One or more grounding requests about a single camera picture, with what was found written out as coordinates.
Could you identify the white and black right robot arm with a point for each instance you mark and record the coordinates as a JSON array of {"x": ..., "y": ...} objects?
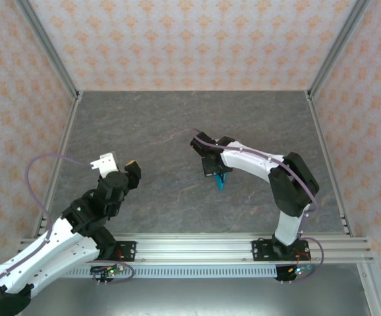
[{"x": 289, "y": 227}]

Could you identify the aluminium table side rail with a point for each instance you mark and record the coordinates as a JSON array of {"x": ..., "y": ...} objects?
[
  {"x": 61, "y": 161},
  {"x": 327, "y": 161}
]

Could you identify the aluminium lower frame rail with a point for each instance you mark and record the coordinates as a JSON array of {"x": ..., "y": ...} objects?
[{"x": 375, "y": 296}]

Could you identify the aluminium frame post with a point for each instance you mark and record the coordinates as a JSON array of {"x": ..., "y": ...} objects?
[
  {"x": 47, "y": 49},
  {"x": 337, "y": 49}
]

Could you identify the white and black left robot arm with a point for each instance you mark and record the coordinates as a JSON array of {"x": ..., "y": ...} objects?
[{"x": 45, "y": 260}]

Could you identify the grey metal panel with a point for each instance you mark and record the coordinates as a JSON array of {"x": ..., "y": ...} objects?
[{"x": 193, "y": 299}]

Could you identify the aluminium mounting rail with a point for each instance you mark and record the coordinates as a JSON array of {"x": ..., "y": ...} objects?
[{"x": 193, "y": 250}]

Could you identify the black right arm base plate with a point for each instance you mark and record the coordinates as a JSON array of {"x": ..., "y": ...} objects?
[{"x": 259, "y": 251}]

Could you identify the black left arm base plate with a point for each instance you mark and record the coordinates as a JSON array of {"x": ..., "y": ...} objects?
[{"x": 128, "y": 251}]

